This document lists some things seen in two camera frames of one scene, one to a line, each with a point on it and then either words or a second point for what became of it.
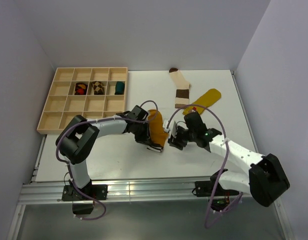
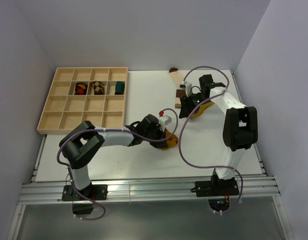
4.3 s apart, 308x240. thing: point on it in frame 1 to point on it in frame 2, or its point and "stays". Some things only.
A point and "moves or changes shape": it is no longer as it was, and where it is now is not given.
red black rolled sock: x=80 y=88 stays
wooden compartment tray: x=91 y=92 stays
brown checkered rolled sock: x=98 y=88 stays
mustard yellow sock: x=158 y=135 moves or changes shape
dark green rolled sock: x=119 y=88 stays
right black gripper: x=174 y=140 to x=186 y=106
